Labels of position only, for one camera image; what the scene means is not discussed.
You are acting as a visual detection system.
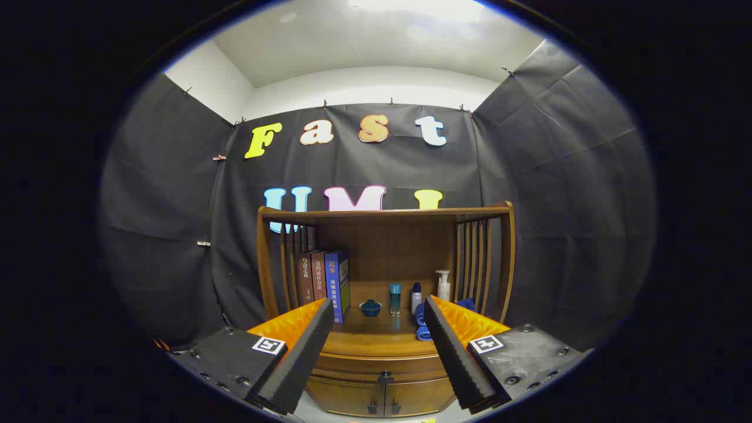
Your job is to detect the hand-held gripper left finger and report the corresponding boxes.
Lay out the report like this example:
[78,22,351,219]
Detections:
[167,298,335,416]

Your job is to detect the blue folded towel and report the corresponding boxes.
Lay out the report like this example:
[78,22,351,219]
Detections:
[414,298,476,341]

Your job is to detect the wooden drawer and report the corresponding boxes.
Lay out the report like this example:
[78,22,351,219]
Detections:
[310,351,456,385]

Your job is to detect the brown book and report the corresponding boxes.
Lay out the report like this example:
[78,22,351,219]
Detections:
[310,251,330,303]
[294,253,315,307]

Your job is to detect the wooden countertop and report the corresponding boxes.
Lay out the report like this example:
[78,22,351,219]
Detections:
[320,281,471,358]

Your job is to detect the blue book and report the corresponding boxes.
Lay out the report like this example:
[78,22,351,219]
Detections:
[324,250,351,325]

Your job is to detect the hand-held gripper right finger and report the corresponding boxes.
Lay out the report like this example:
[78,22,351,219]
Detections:
[423,295,594,415]

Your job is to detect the wooden cabinet door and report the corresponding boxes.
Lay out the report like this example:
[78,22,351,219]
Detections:
[385,379,458,418]
[307,376,385,418]

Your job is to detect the wooden cabinet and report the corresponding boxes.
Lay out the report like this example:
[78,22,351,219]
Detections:
[257,202,516,419]

